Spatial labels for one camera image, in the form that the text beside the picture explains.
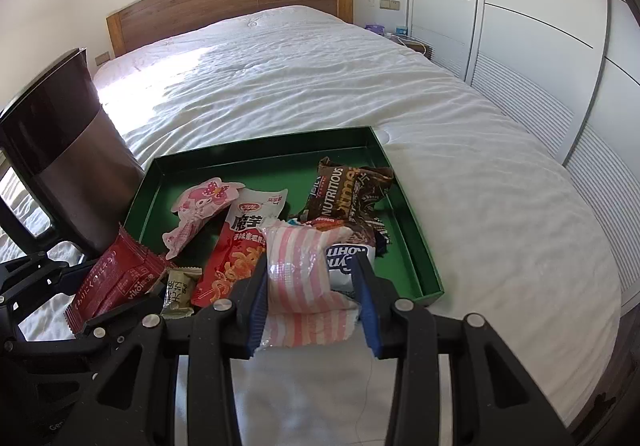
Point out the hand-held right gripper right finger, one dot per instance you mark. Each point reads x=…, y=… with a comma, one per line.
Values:
x=370, y=311

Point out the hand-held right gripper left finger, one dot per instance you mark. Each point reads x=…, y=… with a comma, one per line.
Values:
x=257, y=316

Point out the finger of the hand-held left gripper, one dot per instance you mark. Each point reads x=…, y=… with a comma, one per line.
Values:
x=77, y=278
x=115, y=326

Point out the dark red snack packet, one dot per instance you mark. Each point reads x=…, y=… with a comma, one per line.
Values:
x=112, y=276

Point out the pink striped snack packet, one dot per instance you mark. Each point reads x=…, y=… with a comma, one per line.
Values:
x=300, y=286

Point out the blue white snack packet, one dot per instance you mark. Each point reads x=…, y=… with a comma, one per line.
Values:
x=345, y=261

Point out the small beige snack packet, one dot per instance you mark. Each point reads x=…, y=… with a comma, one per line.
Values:
x=180, y=296

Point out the red spicy strips packet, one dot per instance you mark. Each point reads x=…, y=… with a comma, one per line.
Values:
x=235, y=246

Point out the brown oatmeal packet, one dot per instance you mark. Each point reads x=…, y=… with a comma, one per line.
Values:
x=340, y=196

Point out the pink cartoon snack packet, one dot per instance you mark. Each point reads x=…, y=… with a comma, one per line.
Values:
x=200, y=206

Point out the green tray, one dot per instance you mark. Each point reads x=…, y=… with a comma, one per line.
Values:
x=280, y=156

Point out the dark brown chair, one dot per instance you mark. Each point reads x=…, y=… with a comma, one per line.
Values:
x=65, y=151

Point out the white bed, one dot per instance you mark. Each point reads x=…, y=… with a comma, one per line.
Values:
x=400, y=91

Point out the bedside table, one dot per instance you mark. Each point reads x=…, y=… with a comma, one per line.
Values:
x=417, y=46

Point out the blue box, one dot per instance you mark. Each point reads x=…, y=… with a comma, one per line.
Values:
x=400, y=31

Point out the purple tissue pack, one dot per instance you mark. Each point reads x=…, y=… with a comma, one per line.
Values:
x=374, y=28

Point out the white wardrobe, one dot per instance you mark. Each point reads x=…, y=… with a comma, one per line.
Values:
x=525, y=1

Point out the beige wall switch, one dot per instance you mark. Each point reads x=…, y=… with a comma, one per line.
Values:
x=102, y=58
x=390, y=4

